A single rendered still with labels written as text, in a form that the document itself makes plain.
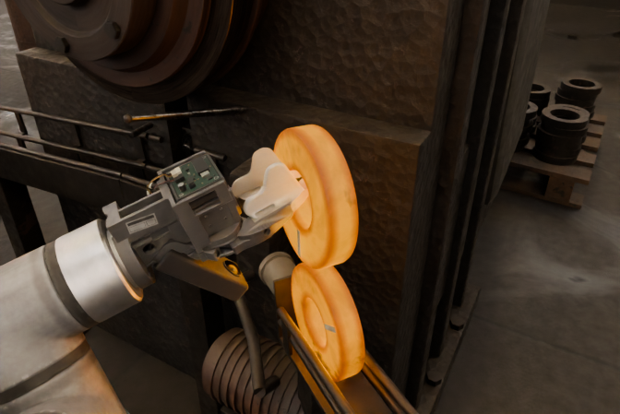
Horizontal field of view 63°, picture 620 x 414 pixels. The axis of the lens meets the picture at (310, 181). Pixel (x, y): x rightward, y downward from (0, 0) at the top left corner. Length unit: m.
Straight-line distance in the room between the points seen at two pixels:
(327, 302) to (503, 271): 1.40
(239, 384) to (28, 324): 0.45
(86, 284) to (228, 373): 0.45
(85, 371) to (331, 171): 0.29
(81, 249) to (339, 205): 0.24
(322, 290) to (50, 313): 0.30
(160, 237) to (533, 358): 1.37
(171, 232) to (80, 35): 0.41
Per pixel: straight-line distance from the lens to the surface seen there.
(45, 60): 1.28
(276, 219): 0.51
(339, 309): 0.62
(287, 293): 0.75
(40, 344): 0.52
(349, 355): 0.64
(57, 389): 0.53
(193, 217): 0.48
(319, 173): 0.49
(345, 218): 0.49
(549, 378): 1.68
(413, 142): 0.77
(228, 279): 0.56
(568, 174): 2.40
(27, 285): 0.51
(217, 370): 0.91
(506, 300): 1.86
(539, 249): 2.14
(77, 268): 0.49
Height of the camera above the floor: 1.21
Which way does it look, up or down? 31 degrees down
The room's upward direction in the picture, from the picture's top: straight up
